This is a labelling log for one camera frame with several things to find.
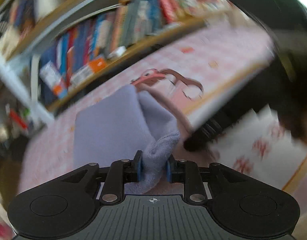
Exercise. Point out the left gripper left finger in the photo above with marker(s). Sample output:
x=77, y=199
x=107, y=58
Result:
x=121, y=172

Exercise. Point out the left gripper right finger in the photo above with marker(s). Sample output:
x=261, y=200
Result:
x=187, y=173

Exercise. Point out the purple and pink sweater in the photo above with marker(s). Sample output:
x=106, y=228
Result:
x=130, y=120

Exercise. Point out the pink checkered table mat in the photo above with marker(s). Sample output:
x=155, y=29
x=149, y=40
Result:
x=194, y=73

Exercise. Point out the orange white medicine box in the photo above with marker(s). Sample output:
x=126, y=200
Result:
x=91, y=68

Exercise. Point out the white charger block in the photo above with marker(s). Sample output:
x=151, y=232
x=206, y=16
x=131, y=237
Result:
x=117, y=53

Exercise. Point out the tall white orange box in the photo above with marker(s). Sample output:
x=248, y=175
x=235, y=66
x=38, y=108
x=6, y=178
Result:
x=52, y=78

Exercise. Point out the row of leaning books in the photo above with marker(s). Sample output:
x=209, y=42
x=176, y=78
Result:
x=99, y=35

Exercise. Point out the white shelf frame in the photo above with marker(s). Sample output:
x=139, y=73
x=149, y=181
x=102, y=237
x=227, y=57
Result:
x=29, y=27

